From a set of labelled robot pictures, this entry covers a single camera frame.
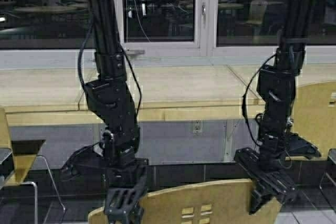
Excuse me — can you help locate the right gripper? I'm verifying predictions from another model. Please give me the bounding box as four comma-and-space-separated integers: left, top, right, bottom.
234, 148, 298, 214

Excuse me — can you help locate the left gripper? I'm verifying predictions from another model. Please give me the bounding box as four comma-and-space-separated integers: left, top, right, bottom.
103, 158, 149, 224

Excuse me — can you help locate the yellow plywood chair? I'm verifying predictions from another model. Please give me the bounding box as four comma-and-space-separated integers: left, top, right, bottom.
88, 179, 281, 223
293, 81, 335, 162
0, 107, 68, 224

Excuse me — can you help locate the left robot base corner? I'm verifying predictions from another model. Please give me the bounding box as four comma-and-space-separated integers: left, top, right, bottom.
0, 147, 14, 189

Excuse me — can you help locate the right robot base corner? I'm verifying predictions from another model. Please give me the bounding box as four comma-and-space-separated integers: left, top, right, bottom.
325, 148, 336, 183

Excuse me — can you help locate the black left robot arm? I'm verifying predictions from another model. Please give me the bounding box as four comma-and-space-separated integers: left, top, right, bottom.
67, 0, 147, 223

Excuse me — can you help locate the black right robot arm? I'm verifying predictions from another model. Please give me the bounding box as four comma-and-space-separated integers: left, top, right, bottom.
234, 0, 321, 215

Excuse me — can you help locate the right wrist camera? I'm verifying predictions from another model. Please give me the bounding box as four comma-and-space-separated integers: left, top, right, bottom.
287, 133, 321, 159

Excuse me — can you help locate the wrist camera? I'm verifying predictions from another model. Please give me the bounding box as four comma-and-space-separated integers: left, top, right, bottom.
60, 144, 107, 182
287, 133, 321, 159

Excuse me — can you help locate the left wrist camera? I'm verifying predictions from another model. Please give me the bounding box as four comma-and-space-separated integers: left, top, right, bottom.
60, 144, 107, 182

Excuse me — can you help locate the wall power outlet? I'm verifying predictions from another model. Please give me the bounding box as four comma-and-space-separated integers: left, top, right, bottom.
193, 120, 203, 134

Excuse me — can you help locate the window handle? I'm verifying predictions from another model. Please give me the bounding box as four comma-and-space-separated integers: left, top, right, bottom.
202, 3, 206, 17

